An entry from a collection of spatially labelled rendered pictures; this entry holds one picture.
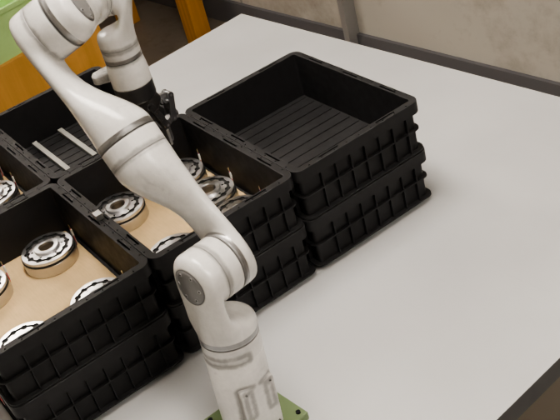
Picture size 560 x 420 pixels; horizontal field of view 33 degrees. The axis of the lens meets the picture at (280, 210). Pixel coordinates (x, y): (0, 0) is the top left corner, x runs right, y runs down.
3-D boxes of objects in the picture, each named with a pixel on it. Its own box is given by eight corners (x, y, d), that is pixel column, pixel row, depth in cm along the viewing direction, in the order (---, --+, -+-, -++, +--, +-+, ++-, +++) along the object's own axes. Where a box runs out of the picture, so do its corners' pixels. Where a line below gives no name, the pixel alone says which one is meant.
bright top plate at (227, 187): (245, 188, 181) (244, 186, 181) (202, 215, 177) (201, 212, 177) (216, 172, 188) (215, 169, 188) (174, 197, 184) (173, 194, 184)
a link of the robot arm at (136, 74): (130, 62, 184) (120, 33, 181) (162, 75, 176) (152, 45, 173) (92, 83, 180) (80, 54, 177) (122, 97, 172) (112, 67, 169)
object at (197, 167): (213, 168, 189) (212, 166, 189) (173, 194, 185) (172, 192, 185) (185, 155, 197) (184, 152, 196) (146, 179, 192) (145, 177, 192)
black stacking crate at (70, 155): (196, 159, 203) (181, 113, 197) (75, 228, 192) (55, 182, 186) (112, 108, 232) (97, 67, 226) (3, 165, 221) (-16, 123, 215)
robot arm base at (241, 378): (291, 413, 151) (271, 329, 142) (245, 446, 146) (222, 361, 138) (257, 387, 157) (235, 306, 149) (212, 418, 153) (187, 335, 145)
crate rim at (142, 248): (298, 186, 168) (295, 174, 167) (156, 272, 157) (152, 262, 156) (184, 121, 198) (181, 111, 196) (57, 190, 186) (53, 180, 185)
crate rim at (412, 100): (422, 109, 180) (420, 98, 178) (298, 185, 168) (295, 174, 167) (297, 59, 209) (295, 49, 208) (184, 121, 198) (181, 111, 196)
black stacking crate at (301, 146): (428, 152, 185) (419, 101, 179) (309, 227, 174) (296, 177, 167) (306, 97, 214) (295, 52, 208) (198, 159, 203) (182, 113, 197)
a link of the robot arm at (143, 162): (164, 112, 137) (113, 142, 132) (273, 266, 137) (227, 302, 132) (142, 137, 145) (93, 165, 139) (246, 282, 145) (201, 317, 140)
